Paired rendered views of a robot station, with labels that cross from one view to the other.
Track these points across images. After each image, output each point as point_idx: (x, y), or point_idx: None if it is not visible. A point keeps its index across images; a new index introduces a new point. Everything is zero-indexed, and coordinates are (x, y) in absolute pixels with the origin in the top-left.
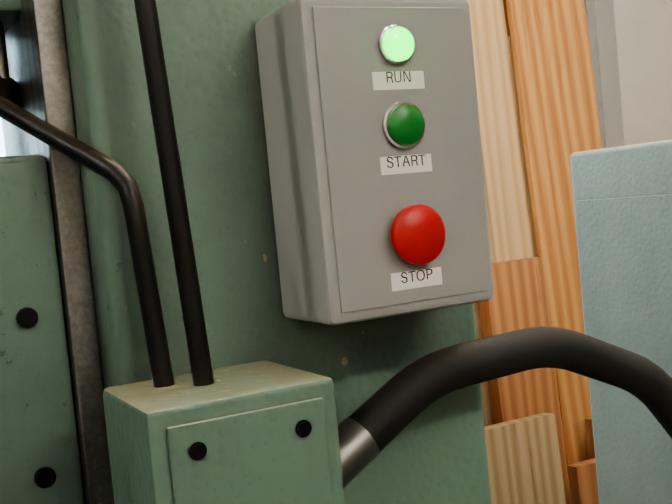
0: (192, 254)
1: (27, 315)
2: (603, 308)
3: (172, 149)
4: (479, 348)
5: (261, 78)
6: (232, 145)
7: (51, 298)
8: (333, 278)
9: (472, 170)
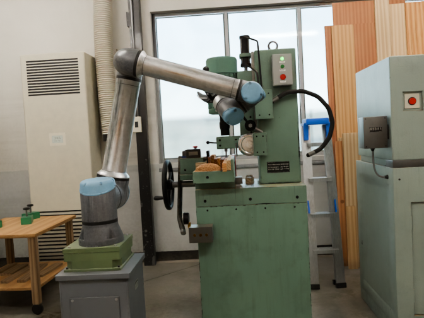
0: (261, 78)
1: None
2: (358, 101)
3: (260, 69)
4: (292, 89)
5: (271, 62)
6: (268, 69)
7: None
8: (274, 81)
9: (290, 70)
